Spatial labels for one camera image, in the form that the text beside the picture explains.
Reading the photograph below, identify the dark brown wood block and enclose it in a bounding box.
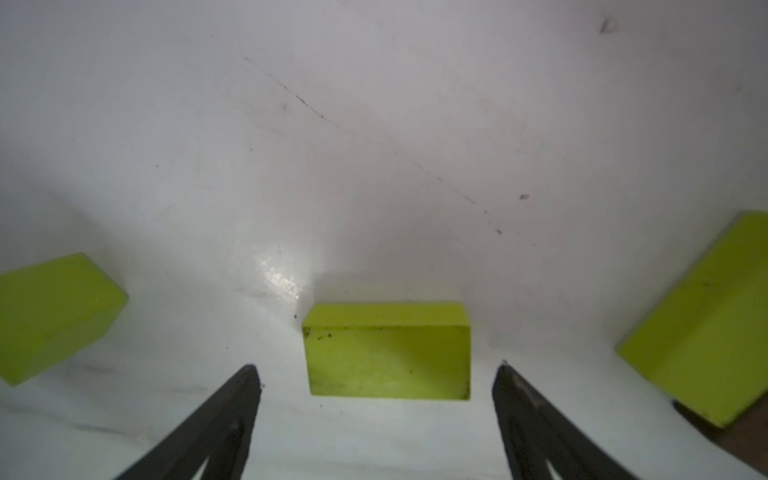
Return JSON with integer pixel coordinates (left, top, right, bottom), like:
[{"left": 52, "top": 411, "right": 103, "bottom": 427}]
[{"left": 672, "top": 394, "right": 768, "bottom": 476}]

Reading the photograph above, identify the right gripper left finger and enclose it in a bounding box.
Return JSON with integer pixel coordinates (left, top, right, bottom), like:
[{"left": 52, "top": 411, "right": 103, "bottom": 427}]
[{"left": 118, "top": 364, "right": 262, "bottom": 479}]

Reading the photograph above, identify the lime green long block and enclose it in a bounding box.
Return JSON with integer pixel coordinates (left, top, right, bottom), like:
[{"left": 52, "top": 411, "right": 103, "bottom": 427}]
[{"left": 302, "top": 302, "right": 471, "bottom": 401}]

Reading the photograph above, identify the small lime green block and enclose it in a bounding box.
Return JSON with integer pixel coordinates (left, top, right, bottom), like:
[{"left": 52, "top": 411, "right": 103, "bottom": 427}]
[{"left": 1, "top": 253, "right": 128, "bottom": 386}]

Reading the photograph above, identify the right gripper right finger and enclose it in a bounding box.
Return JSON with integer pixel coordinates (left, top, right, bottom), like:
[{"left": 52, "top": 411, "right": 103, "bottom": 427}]
[{"left": 492, "top": 363, "right": 635, "bottom": 479}]

